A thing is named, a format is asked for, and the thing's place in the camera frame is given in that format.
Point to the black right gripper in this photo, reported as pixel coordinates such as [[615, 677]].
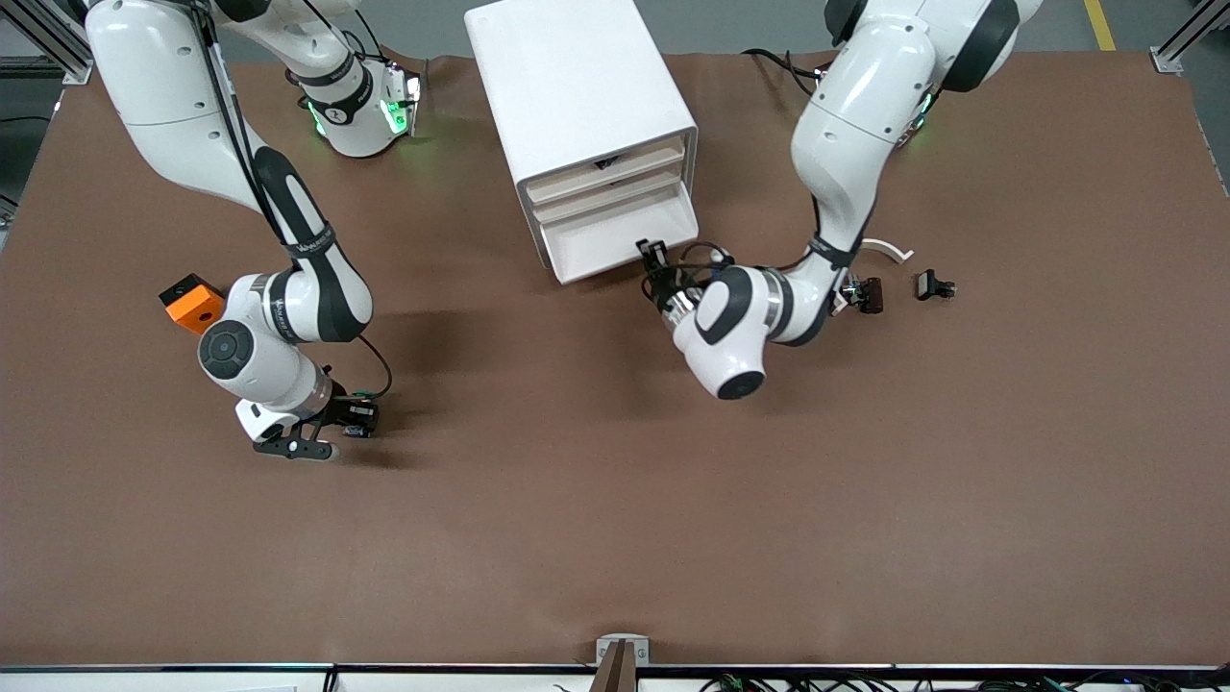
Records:
[[343, 410]]

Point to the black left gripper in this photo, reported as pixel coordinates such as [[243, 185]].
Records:
[[665, 287]]

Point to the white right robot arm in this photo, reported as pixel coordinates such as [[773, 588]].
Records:
[[173, 96]]

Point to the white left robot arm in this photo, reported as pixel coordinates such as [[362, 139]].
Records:
[[846, 144]]

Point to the chrome valve fitting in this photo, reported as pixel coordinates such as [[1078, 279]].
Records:
[[851, 288]]

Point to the orange box with black base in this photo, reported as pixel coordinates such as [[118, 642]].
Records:
[[190, 309]]

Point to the dark brown cylinder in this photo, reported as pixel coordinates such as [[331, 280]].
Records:
[[873, 294]]

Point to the brown table mat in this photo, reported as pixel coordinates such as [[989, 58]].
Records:
[[577, 500]]

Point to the small black clip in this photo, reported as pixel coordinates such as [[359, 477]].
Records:
[[930, 284]]

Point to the table edge rail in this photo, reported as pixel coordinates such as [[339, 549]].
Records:
[[192, 673]]

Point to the camera mount post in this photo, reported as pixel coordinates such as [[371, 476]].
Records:
[[622, 663]]

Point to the aluminium frame strut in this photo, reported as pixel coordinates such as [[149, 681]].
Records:
[[53, 38], [1187, 43]]

